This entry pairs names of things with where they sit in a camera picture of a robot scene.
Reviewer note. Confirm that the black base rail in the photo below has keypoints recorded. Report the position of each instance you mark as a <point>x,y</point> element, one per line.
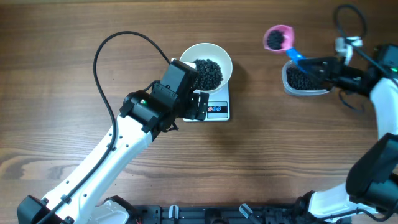
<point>174,214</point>

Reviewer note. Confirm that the white digital kitchen scale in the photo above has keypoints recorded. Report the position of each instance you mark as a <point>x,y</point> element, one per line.
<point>218,107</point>

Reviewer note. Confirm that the black beans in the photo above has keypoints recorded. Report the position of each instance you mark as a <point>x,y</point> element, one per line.
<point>210,77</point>

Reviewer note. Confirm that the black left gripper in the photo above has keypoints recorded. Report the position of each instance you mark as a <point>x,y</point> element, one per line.
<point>199,106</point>

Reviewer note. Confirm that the pink scoop with blue handle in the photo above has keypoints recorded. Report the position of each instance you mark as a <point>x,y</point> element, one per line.
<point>280,39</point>

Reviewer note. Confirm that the clear plastic container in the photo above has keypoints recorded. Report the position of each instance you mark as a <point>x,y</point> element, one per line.
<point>295,92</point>

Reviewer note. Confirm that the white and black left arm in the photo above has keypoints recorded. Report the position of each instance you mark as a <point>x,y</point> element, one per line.
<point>143,116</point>

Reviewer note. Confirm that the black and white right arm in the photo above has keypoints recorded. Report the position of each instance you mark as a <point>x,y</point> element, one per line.
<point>371,184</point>

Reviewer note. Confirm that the white bowl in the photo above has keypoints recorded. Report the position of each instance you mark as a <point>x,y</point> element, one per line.
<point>214,53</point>

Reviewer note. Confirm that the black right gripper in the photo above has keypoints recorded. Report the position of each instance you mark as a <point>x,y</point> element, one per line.
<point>331,70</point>

